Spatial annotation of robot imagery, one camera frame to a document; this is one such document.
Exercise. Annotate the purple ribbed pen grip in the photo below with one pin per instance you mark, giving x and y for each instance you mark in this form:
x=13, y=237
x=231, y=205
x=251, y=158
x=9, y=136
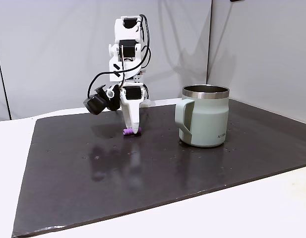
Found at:
x=128, y=131

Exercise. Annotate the black mat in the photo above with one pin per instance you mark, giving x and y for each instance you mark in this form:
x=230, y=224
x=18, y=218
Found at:
x=118, y=173

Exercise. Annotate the pale green steel mug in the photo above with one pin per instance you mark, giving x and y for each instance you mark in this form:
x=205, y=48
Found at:
x=207, y=119

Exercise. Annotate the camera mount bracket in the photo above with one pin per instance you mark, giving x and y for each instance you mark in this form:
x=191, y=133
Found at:
x=114, y=101

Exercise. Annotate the black camera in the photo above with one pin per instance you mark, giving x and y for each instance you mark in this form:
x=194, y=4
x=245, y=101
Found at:
x=95, y=104

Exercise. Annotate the black wall fixture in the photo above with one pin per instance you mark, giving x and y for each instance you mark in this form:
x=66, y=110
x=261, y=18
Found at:
x=236, y=0

